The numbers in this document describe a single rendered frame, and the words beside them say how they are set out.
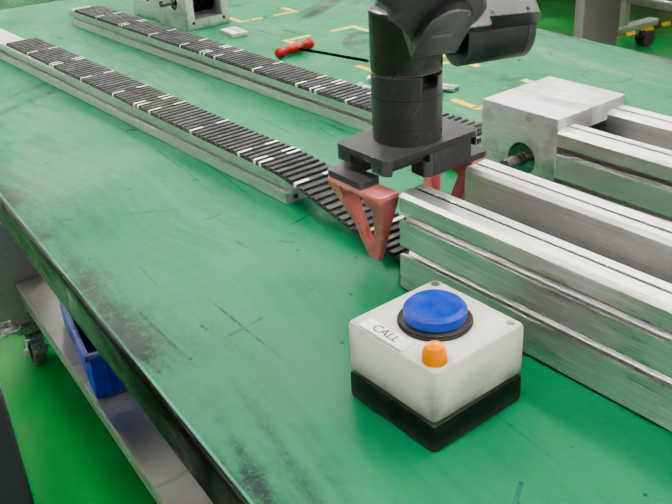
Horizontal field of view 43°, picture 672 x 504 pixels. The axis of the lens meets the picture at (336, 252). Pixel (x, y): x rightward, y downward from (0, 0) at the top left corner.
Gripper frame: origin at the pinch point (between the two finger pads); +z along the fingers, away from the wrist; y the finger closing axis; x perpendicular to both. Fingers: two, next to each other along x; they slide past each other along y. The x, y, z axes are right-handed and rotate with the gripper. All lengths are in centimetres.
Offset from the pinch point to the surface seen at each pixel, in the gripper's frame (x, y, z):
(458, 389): -20.4, -14.8, -2.4
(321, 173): 13.5, 0.8, -1.5
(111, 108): 55, -2, 1
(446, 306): -17.1, -12.6, -5.8
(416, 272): -6.2, -4.9, -0.7
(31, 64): 82, -3, 0
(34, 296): 118, -2, 58
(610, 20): 102, 174, 29
